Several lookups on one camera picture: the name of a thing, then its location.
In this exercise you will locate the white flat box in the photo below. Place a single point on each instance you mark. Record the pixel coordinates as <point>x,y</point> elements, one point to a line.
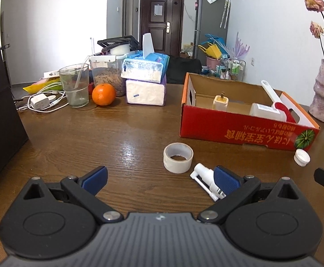
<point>52,74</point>

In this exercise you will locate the black folding stand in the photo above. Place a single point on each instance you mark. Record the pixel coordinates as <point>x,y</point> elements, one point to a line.
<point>114,41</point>

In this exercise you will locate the white mop pole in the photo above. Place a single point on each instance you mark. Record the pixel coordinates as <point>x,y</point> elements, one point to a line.
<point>91,46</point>

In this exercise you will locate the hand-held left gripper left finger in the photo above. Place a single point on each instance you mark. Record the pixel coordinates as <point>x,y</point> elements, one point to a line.
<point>95,178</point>

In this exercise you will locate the black folding chair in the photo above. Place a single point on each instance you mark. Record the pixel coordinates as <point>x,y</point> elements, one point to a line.
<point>183,69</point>

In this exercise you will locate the purple hangers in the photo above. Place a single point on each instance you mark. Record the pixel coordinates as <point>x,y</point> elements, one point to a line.
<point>239,48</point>

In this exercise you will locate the white nasal spray bottle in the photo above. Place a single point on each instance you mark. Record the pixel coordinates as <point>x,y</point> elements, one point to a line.
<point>202,171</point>

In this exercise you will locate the dark wooden door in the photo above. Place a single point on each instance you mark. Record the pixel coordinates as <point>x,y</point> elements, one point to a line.
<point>162,33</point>

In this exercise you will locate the white paper on door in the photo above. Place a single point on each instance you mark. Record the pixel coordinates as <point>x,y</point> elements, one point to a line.
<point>158,9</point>

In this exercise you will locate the white folded umbrella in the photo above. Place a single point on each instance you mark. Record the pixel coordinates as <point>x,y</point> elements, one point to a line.
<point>225,8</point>

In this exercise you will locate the dark interior door frame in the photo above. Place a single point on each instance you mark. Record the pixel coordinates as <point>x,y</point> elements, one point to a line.
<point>128,11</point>

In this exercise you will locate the clear plastic food container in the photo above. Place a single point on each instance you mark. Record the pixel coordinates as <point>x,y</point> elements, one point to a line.
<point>106,78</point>

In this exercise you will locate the cream charger plug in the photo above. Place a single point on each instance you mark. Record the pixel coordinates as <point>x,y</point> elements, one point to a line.
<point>220,104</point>

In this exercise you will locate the white straw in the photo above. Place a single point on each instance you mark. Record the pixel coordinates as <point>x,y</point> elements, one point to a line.
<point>81,72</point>

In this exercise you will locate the white round container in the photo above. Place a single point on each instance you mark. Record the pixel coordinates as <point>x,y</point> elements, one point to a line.
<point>120,50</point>

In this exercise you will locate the blue and yellow hangers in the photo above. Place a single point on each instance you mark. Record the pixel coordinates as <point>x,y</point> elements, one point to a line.
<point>212,48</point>

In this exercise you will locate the blue tissue pack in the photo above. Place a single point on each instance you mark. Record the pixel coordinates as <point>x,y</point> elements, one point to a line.
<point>145,66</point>

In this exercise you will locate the white tape roll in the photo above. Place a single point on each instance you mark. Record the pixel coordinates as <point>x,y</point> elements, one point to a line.
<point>168,162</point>

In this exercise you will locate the large black panel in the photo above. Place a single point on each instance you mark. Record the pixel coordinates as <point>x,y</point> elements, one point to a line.
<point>0,103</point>

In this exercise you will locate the pink bucket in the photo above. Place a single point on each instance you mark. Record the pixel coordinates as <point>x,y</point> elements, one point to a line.
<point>212,62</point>

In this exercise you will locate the white power adapter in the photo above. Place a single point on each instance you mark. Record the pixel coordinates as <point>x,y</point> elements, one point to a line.
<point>39,103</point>

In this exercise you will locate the white rectangular plastic case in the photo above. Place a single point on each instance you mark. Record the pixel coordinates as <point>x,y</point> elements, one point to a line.
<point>263,110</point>

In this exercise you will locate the white red lint roller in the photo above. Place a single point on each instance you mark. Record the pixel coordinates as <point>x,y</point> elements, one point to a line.
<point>272,94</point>

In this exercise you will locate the white ribbed bottle cap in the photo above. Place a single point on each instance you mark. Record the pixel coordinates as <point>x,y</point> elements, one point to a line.
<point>301,158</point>

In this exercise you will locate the orange cardboard box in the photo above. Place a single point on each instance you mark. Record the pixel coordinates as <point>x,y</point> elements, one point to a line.
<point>234,132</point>

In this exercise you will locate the clear drinking glass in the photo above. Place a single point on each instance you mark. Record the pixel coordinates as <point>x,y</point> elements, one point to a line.
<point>75,97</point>

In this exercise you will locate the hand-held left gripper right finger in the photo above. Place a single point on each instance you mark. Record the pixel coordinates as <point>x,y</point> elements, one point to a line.
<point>226,180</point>

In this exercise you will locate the orange fruit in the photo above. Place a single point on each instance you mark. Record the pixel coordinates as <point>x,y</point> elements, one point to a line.
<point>103,94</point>

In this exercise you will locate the purple white tissue pack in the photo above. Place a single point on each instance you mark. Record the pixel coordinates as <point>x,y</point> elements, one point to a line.
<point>145,93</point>

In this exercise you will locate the white wall socket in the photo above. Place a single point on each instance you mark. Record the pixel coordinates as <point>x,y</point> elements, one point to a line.
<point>252,61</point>

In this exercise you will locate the grey refrigerator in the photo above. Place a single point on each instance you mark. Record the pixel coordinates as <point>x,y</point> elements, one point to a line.
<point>209,19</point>

